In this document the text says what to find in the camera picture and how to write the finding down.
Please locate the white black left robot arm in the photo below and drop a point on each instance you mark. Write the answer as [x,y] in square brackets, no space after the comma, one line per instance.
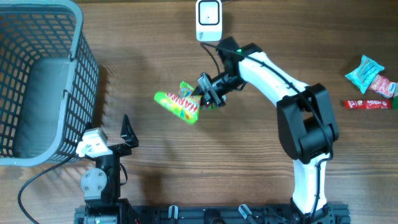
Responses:
[101,185]

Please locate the red Nescafe stick pack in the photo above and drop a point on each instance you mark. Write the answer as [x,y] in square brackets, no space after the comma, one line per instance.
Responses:
[367,104]

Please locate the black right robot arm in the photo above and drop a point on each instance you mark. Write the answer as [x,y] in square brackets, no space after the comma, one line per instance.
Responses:
[306,123]

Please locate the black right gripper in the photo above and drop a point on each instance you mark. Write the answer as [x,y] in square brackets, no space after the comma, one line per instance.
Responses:
[204,86]

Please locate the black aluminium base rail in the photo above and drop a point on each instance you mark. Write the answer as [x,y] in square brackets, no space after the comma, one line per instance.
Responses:
[173,214]

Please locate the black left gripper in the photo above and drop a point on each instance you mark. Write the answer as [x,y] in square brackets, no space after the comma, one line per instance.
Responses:
[130,140]

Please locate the white barcode scanner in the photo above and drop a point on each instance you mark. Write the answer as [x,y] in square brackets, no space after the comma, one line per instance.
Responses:
[209,20]

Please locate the green Haribo candy bag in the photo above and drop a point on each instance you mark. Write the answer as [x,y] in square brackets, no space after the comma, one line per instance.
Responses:
[183,104]

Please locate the red tissue pack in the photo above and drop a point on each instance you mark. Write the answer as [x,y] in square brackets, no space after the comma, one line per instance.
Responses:
[383,86]

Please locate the green lid small jar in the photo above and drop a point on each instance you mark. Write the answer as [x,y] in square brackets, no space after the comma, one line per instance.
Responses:
[395,102]

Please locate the grey plastic mesh basket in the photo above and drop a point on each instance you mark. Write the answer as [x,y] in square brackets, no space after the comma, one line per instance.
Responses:
[49,81]

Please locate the mint green wipes pack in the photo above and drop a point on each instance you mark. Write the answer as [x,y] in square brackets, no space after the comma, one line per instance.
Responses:
[364,75]

